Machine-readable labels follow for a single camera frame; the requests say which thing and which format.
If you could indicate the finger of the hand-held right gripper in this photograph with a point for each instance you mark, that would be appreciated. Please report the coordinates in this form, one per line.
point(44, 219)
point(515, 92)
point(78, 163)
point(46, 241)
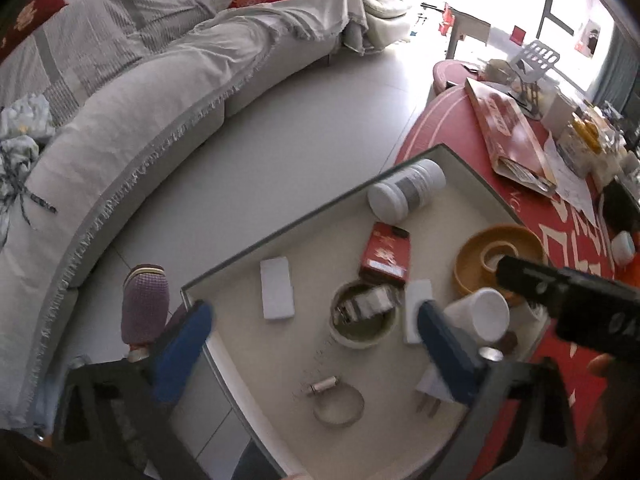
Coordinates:
point(525, 280)

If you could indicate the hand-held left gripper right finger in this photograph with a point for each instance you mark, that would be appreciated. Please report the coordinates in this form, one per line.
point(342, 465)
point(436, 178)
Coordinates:
point(445, 355)

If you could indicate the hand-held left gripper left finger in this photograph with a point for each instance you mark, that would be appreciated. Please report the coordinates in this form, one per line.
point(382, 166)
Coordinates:
point(182, 355)

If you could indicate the white charger plug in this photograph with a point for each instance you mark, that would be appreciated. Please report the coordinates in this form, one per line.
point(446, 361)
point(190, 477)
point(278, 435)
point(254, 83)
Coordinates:
point(427, 395)

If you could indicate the white rectangular box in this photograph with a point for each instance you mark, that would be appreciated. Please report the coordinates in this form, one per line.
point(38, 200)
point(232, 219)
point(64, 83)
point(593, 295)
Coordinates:
point(277, 287)
point(416, 310)

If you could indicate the white bottle with yellow label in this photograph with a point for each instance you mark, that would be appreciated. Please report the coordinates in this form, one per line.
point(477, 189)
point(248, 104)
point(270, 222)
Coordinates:
point(480, 312)

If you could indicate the round wooden dish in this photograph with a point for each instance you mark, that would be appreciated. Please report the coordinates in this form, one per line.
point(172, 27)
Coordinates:
point(470, 260)

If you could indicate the beige masking tape roll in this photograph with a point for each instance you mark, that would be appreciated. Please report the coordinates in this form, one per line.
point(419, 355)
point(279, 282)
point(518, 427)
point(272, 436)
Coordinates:
point(362, 337)

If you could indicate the patterned card box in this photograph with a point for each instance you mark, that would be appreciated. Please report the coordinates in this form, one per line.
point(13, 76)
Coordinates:
point(367, 305)

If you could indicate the red cigarette pack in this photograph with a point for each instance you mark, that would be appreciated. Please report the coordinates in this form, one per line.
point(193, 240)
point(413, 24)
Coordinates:
point(385, 255)

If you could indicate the grey shallow cardboard box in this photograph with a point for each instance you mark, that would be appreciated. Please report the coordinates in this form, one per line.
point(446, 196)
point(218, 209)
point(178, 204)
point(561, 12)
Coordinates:
point(300, 360)

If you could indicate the large white pill bottle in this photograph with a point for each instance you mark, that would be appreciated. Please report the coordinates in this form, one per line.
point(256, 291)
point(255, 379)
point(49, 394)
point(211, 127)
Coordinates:
point(407, 190)

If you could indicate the person's right hand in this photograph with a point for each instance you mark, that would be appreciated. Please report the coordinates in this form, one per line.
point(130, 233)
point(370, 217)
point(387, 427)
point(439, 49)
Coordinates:
point(600, 364)

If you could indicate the purple knitted slipper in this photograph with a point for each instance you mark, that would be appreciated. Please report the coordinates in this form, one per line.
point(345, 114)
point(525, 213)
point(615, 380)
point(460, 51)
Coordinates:
point(145, 305)

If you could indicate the white jar with teal lid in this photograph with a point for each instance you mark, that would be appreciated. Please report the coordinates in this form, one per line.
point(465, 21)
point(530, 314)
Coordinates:
point(624, 247)

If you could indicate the red printed table mat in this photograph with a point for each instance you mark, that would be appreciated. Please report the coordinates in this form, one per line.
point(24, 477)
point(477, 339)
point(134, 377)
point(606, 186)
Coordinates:
point(575, 400)

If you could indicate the white paper sheets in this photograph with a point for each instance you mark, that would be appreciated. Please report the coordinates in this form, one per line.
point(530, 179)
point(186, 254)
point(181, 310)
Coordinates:
point(575, 190)

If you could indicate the dark box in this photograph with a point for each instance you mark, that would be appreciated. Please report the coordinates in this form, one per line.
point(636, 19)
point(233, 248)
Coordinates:
point(620, 207)

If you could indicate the grey sofa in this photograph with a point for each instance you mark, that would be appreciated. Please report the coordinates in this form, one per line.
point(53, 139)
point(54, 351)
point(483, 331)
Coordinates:
point(125, 110)

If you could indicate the white side table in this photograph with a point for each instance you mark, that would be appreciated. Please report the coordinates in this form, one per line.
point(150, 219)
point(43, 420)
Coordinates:
point(465, 27)

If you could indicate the floral cloth bundle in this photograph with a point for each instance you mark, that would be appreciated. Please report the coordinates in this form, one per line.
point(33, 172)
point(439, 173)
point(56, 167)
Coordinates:
point(22, 125)

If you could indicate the beige armchair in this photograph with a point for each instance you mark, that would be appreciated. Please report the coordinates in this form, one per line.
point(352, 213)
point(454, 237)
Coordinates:
point(385, 15)

